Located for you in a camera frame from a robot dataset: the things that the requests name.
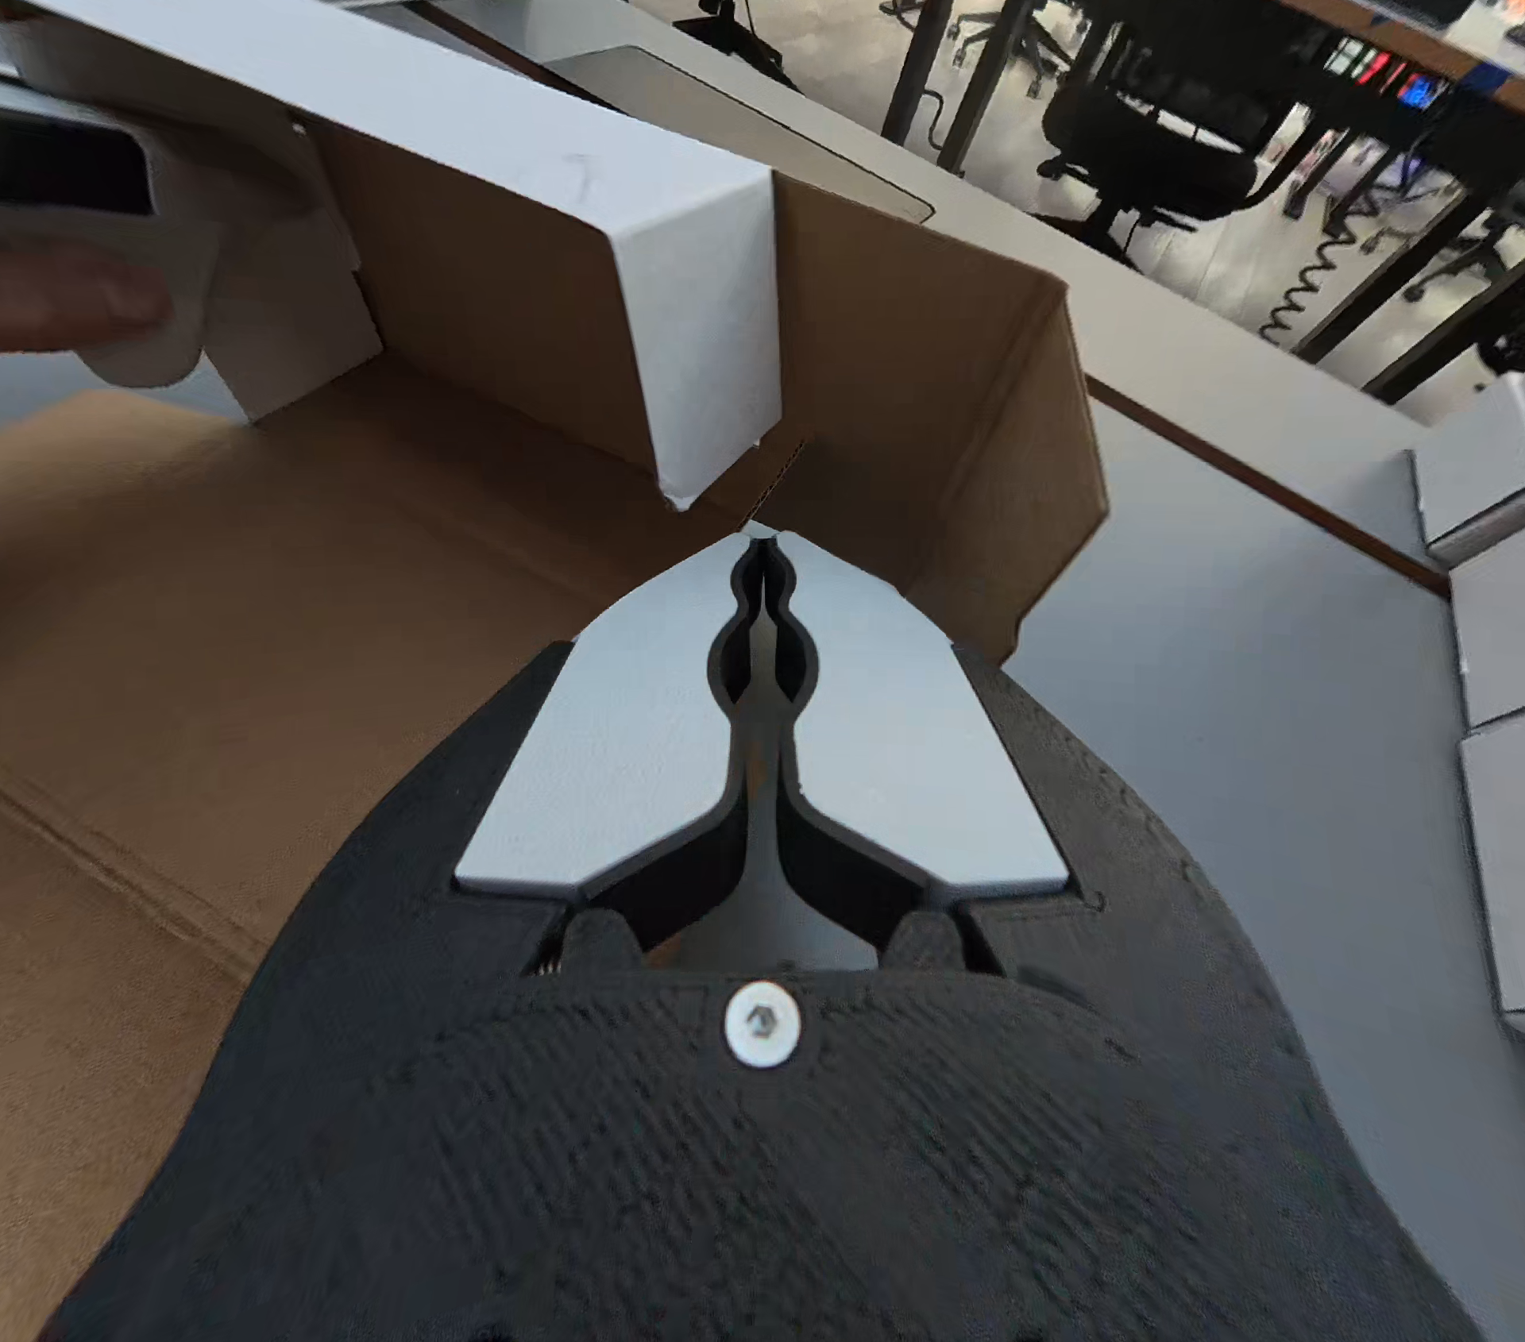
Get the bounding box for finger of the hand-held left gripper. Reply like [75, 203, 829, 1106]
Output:
[0, 79, 147, 138]

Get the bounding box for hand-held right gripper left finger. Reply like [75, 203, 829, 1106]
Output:
[453, 531, 767, 948]

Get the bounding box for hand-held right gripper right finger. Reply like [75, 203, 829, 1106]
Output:
[762, 529, 1073, 964]

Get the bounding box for white cardboard box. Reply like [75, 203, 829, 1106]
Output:
[0, 0, 1111, 1338]

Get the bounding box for person's left hand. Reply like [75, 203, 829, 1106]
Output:
[0, 244, 172, 356]

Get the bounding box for black coiled cable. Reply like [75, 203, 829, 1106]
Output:
[1262, 215, 1363, 348]

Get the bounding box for grey desk cable flap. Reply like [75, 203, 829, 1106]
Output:
[542, 43, 937, 227]

